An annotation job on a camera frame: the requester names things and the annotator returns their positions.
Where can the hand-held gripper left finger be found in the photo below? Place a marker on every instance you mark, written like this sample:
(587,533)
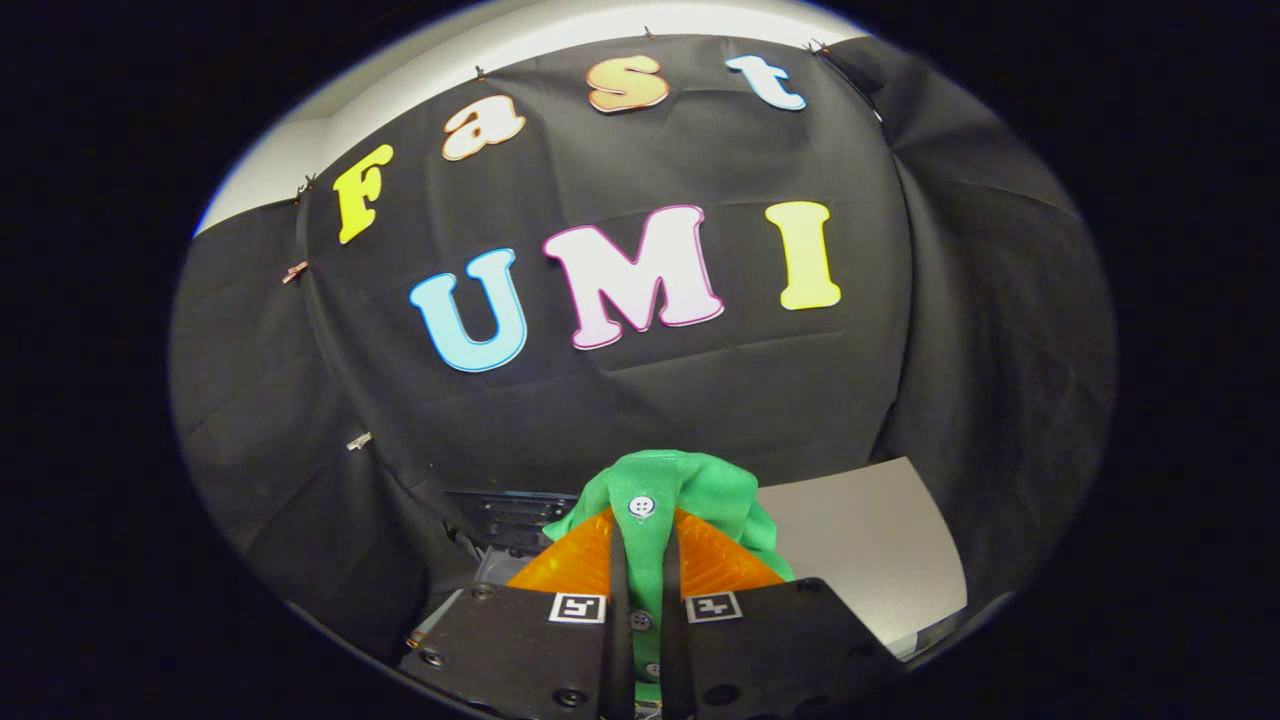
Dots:
(520,650)

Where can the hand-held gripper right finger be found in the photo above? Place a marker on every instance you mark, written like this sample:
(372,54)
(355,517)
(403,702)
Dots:
(780,650)

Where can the dark grey washing machine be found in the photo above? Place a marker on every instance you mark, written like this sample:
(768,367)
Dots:
(495,570)

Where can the green polo shirt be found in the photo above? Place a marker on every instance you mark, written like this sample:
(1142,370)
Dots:
(690,480)

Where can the grey cabinet with beige door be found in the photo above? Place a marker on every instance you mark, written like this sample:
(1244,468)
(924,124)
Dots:
(860,540)

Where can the black backdrop cloth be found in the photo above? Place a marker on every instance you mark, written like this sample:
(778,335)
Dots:
(700,400)

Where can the silver cloth clip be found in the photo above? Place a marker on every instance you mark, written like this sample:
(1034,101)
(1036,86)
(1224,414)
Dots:
(359,440)

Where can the copper cloth clip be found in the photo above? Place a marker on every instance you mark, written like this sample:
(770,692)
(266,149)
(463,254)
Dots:
(294,271)

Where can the row of black cloth clips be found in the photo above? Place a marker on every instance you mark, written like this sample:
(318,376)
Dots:
(303,187)

